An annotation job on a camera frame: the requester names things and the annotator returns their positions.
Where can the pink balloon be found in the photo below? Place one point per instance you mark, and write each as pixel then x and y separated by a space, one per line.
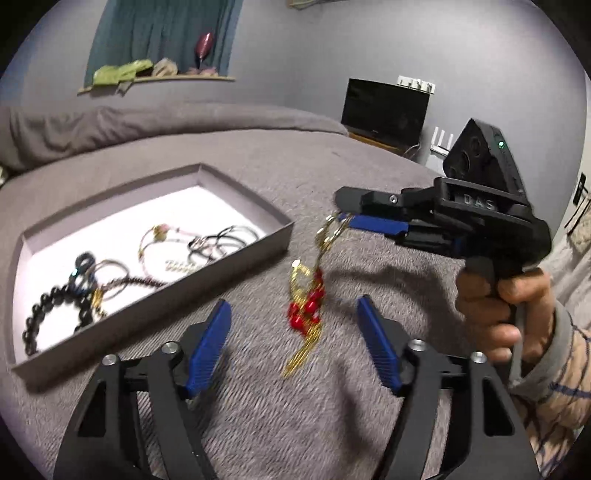
pixel 204 44

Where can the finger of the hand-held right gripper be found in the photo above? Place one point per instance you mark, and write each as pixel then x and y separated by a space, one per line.
pixel 355 198
pixel 374 225

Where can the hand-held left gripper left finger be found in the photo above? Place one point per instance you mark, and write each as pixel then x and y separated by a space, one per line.
pixel 210 346

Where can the grey jewelry tray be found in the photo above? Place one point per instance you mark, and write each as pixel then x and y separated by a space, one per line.
pixel 115 221

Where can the white wall hook rack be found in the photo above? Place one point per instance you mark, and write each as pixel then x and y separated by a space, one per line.
pixel 415 85

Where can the person's right hand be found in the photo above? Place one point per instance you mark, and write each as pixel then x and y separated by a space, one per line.
pixel 489 318

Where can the blue curtain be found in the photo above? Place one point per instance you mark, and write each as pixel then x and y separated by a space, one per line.
pixel 152 27

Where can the person's right forearm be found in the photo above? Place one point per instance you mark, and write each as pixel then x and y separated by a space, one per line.
pixel 563 383

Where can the grey duvet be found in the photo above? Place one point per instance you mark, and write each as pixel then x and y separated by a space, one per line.
pixel 161 120

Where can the beige cloth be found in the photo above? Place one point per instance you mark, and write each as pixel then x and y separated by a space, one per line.
pixel 165 67

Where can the grey bed cover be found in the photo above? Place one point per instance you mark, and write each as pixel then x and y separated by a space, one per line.
pixel 277 415

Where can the pink cloth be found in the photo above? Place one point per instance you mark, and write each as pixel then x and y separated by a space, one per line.
pixel 203 71

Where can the green cloth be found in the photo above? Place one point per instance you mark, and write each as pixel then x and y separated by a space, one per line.
pixel 115 71

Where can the white router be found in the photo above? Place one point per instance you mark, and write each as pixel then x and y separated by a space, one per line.
pixel 441 147

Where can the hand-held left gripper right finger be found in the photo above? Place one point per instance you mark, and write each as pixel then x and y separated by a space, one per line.
pixel 381 346

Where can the wooden television stand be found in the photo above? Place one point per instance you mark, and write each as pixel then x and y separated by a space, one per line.
pixel 383 145

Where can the window sill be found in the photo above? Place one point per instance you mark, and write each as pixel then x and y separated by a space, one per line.
pixel 194 78

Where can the black television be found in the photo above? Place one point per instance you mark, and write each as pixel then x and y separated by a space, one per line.
pixel 383 108

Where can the dark wall switch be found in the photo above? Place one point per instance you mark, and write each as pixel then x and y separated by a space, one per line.
pixel 580 189

